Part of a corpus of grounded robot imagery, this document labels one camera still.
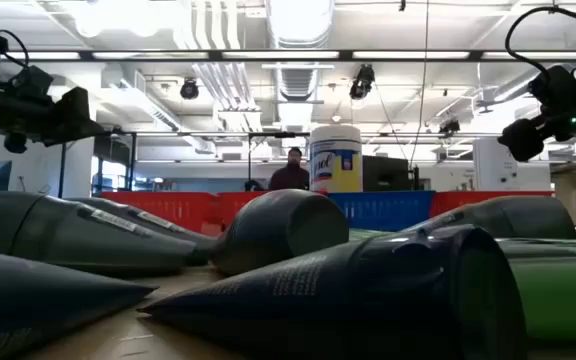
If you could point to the green toiletry tube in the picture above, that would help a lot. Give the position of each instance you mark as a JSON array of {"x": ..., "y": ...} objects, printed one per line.
[{"x": 568, "y": 300}]

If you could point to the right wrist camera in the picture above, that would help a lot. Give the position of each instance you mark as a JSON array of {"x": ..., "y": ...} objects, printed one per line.
[{"x": 555, "y": 87}]

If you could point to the black ceiling spotlight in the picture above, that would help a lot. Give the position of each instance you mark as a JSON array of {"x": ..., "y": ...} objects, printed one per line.
[
  {"x": 189, "y": 89},
  {"x": 449, "y": 126},
  {"x": 363, "y": 81}
]

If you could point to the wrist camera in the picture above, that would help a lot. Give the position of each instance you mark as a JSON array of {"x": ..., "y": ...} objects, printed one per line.
[
  {"x": 555, "y": 87},
  {"x": 33, "y": 82}
]

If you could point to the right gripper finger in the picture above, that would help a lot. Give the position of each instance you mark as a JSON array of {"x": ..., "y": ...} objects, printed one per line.
[{"x": 520, "y": 141}]

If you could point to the blue plastic basket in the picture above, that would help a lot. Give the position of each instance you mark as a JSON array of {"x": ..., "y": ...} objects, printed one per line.
[{"x": 393, "y": 210}]

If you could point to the overhead LED light bar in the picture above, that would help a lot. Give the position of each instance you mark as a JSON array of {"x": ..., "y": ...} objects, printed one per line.
[{"x": 288, "y": 55}]

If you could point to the person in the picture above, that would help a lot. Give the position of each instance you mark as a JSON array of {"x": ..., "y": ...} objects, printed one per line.
[{"x": 290, "y": 175}]

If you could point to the dark grey toiletry tube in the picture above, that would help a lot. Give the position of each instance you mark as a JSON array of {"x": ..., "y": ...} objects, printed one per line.
[
  {"x": 28, "y": 300},
  {"x": 268, "y": 230},
  {"x": 508, "y": 217},
  {"x": 343, "y": 300}
]

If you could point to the white yellow wipes canister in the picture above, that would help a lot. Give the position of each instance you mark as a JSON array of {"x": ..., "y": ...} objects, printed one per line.
[{"x": 335, "y": 165}]

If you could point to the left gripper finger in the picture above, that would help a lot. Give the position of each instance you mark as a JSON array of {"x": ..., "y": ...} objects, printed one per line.
[{"x": 75, "y": 117}]

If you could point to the dark grey tube white label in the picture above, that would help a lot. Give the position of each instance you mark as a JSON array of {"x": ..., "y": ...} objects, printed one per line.
[
  {"x": 188, "y": 234},
  {"x": 68, "y": 235}
]

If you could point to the black box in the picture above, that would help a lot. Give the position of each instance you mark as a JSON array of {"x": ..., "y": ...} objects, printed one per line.
[{"x": 385, "y": 173}]

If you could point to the silver ventilation duct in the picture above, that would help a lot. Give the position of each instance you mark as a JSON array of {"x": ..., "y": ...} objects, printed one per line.
[{"x": 298, "y": 22}]

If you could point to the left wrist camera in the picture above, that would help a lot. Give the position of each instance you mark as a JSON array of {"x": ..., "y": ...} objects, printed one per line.
[{"x": 33, "y": 82}]

